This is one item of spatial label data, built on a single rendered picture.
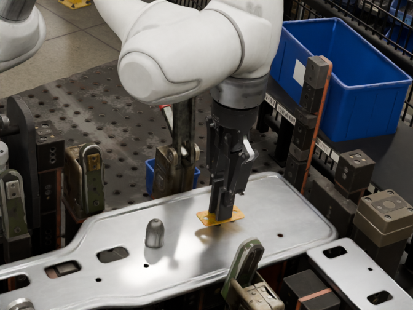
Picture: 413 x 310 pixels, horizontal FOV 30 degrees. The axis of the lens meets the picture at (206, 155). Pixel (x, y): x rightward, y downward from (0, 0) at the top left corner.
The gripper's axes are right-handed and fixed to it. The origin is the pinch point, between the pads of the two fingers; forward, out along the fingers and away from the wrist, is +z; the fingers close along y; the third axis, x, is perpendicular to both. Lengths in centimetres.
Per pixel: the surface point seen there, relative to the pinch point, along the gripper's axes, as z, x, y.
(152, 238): 3.4, -13.9, 1.1
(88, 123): 35, 10, -82
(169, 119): -5.1, -0.7, -19.4
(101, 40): 104, 92, -258
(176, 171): 2.6, -1.7, -13.2
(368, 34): -10, 55, -29
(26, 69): 104, 45, -240
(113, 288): 5.5, -23.7, 7.3
